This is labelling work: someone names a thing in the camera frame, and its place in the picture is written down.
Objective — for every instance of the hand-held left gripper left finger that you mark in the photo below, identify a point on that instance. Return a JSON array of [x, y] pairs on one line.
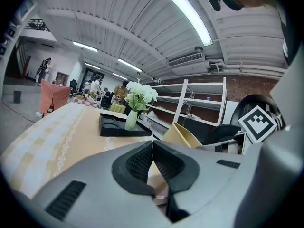
[[95, 186]]

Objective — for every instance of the white ceiling air conditioner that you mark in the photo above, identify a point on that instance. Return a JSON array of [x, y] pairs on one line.
[[187, 60]]

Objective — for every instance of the black rectangular tray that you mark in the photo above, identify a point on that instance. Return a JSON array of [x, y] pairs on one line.
[[114, 130]]

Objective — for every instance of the orange covered chair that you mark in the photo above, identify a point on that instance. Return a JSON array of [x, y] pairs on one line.
[[54, 96]]

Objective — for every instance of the brown wooden cabinet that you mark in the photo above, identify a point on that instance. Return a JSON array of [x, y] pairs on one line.
[[62, 77]]

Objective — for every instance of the white flower bouquet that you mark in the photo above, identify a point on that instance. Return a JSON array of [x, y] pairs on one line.
[[142, 92]]

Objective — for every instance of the black mesh office chair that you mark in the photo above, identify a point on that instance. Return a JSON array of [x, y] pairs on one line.
[[249, 103]]

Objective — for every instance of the white metal shelf rack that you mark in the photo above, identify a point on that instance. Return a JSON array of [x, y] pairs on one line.
[[202, 91]]

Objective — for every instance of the pink checked cloth table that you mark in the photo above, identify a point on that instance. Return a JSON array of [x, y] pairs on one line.
[[84, 101]]

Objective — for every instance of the grey trash bin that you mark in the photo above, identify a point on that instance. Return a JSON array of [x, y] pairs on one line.
[[17, 97]]

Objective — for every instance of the long ceiling light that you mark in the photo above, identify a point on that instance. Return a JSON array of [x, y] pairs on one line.
[[119, 76], [190, 15], [130, 65], [85, 46], [92, 66]]

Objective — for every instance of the beige rectangular plastic container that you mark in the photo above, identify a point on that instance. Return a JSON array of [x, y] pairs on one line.
[[180, 134]]

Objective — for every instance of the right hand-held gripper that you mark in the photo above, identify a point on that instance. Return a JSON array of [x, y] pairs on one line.
[[257, 125]]

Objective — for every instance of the pale green ribbed vase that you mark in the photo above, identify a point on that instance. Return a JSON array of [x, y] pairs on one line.
[[131, 121]]

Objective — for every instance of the green cloth round table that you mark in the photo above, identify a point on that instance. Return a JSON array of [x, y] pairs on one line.
[[117, 107]]

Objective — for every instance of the white cabinet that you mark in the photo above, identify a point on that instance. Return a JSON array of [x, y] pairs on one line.
[[230, 110]]

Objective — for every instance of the beige checked cloth covered table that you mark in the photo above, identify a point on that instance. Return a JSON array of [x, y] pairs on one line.
[[47, 139]]

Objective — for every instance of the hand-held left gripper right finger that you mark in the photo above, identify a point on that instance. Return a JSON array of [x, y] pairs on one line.
[[209, 174]]

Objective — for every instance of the white security camera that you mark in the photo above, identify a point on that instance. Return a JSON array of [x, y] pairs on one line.
[[158, 81]]

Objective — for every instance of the person's black clothing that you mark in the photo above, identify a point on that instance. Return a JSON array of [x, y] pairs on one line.
[[291, 41]]

